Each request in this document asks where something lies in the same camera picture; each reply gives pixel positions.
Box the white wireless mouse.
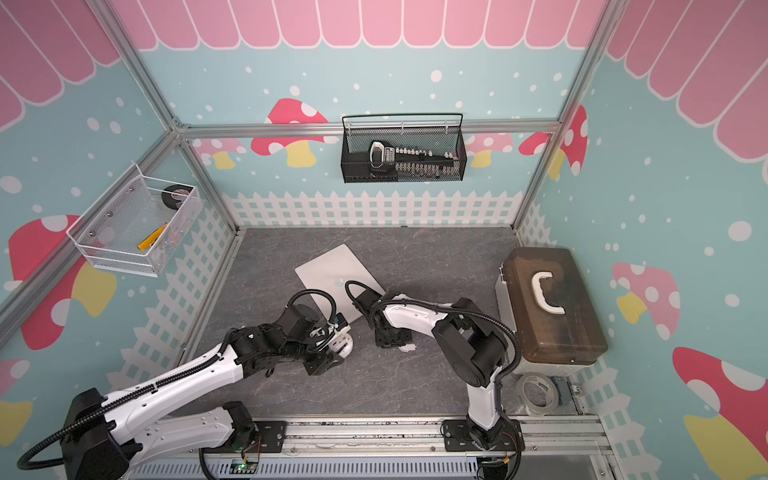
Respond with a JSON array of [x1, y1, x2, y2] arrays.
[[330, 333, 354, 359]]

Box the silver laptop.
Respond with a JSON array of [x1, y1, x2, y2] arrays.
[[295, 244, 385, 323]]

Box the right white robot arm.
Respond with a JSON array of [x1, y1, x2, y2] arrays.
[[344, 280, 523, 453]]

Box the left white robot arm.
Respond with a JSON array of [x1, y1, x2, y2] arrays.
[[17, 289, 351, 479]]

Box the clear tape roll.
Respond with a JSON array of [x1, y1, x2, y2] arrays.
[[515, 373, 562, 416]]

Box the brown lidded storage box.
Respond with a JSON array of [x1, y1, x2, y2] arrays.
[[495, 247, 608, 376]]

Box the socket bit set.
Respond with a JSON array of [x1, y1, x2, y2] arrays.
[[367, 141, 463, 181]]

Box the yellow tool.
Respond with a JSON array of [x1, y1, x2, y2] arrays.
[[137, 223, 167, 252]]

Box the black tape roll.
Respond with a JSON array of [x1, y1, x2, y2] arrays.
[[161, 184, 194, 210]]

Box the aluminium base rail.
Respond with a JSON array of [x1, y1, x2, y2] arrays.
[[128, 415, 623, 479]]

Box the black wire mesh basket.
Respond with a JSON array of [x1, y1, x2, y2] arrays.
[[340, 113, 467, 183]]

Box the white wire mesh basket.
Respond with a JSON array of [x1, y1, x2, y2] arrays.
[[67, 164, 203, 278]]

